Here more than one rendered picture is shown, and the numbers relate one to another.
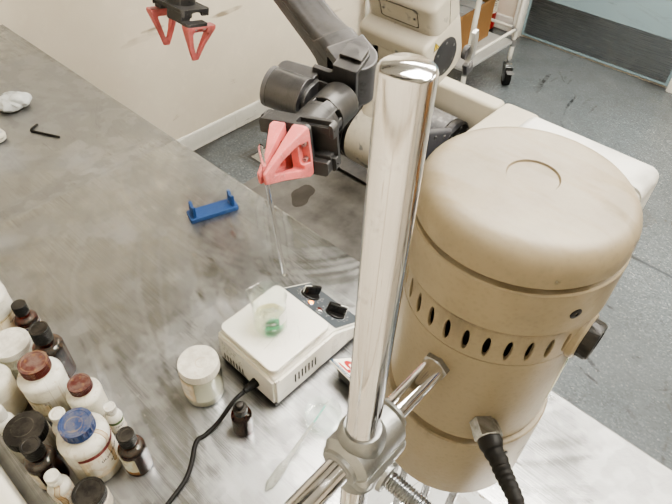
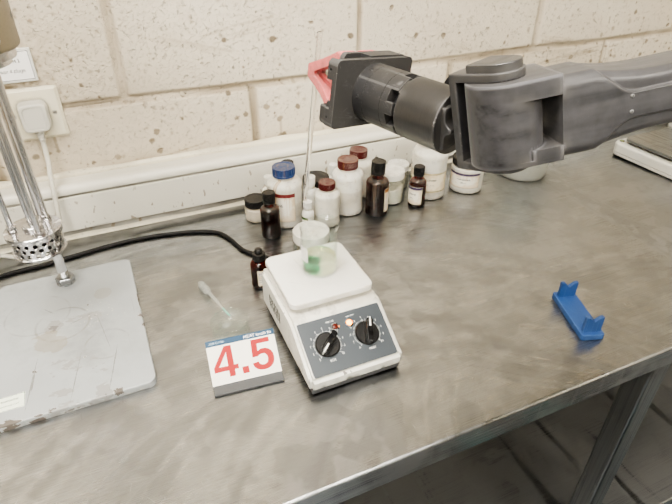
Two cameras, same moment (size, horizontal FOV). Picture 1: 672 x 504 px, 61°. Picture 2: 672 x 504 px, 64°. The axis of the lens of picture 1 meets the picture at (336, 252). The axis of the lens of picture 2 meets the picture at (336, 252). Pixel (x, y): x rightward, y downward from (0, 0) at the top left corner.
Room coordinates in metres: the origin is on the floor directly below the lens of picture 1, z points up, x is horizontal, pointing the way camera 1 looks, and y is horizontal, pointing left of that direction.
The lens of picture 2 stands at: (0.80, -0.45, 1.28)
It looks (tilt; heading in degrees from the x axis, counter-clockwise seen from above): 34 degrees down; 115
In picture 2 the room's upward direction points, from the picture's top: straight up
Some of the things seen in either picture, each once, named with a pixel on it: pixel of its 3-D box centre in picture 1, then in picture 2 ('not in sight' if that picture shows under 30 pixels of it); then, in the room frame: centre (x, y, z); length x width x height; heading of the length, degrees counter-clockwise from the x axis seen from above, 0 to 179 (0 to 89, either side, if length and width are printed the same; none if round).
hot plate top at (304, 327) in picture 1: (275, 327); (317, 273); (0.52, 0.09, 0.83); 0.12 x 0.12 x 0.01; 49
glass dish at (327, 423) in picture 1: (322, 415); (230, 324); (0.42, 0.01, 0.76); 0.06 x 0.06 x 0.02
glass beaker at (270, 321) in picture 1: (267, 309); (320, 245); (0.52, 0.10, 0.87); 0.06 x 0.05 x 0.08; 88
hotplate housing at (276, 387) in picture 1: (288, 334); (324, 308); (0.54, 0.07, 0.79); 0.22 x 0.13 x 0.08; 139
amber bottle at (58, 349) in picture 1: (50, 350); (377, 187); (0.48, 0.42, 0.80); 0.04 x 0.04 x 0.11
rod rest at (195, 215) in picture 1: (212, 205); (579, 308); (0.87, 0.25, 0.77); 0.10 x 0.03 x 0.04; 120
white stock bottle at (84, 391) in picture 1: (87, 399); (327, 202); (0.41, 0.34, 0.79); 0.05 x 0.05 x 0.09
